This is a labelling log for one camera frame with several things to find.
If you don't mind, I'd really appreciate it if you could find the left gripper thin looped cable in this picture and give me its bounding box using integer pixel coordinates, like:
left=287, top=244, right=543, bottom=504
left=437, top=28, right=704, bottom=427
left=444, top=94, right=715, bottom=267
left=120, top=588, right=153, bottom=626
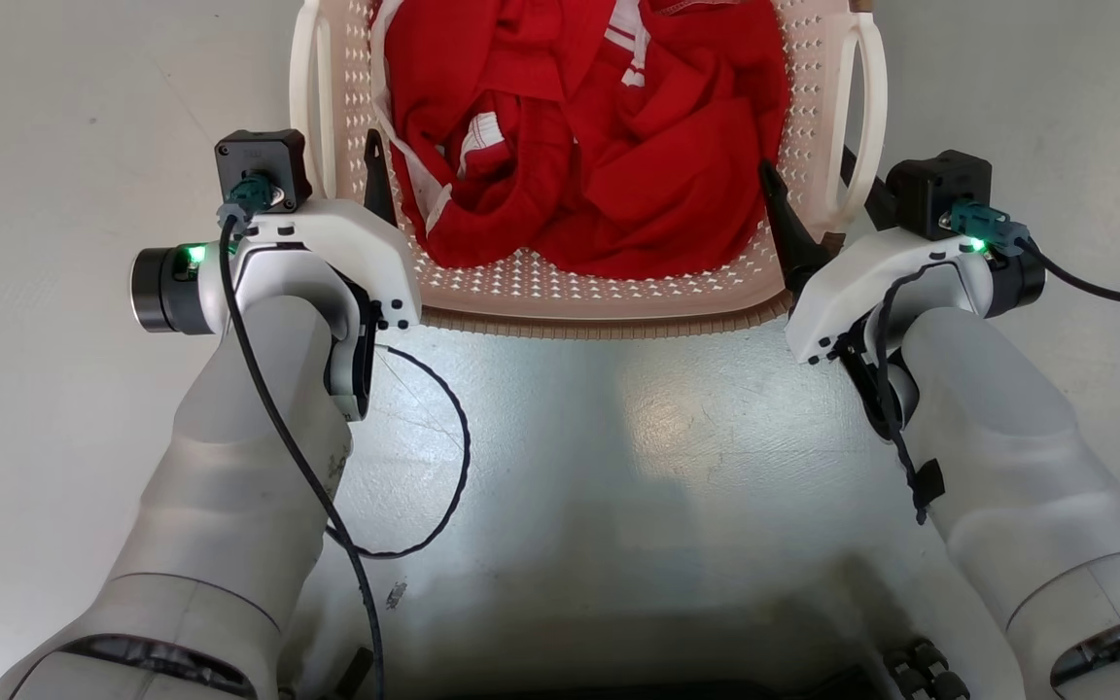
left=327, top=342, right=473, bottom=561

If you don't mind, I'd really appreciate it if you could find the red clothing with white trim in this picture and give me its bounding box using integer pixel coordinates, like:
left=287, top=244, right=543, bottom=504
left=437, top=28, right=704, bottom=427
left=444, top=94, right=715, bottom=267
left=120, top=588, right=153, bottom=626
left=371, top=0, right=790, bottom=282

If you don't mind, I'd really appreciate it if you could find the right gripper thin black cable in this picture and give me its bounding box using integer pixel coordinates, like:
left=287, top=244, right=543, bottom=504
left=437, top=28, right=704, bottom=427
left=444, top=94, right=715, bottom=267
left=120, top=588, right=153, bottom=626
left=842, top=261, right=947, bottom=527

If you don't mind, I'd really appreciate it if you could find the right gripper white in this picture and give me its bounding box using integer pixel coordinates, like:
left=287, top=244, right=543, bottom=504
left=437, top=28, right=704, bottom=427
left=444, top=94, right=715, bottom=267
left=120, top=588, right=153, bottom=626
left=758, top=144, right=996, bottom=367

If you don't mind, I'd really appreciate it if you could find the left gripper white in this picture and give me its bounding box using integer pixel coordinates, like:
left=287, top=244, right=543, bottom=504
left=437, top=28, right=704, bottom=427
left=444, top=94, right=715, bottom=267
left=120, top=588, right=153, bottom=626
left=229, top=128, right=423, bottom=333

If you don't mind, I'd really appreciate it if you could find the left camera black cable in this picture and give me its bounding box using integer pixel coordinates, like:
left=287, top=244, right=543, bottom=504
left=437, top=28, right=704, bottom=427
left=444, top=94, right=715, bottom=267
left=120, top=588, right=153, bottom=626
left=218, top=209, right=388, bottom=700

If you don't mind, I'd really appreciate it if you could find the beige perforated plastic laundry basket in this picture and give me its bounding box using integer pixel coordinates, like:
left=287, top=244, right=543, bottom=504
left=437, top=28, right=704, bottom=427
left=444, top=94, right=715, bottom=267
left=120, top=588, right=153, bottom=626
left=289, top=0, right=889, bottom=339

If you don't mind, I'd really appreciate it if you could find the right camera black cable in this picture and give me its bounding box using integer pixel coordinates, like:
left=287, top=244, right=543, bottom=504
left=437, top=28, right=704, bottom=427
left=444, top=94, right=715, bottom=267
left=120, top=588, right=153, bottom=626
left=1012, top=236, right=1120, bottom=310

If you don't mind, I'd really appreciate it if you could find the camera black cable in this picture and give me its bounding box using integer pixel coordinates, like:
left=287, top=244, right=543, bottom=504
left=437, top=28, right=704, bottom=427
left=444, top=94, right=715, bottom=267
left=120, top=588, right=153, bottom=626
left=218, top=209, right=388, bottom=700
left=1012, top=236, right=1120, bottom=310

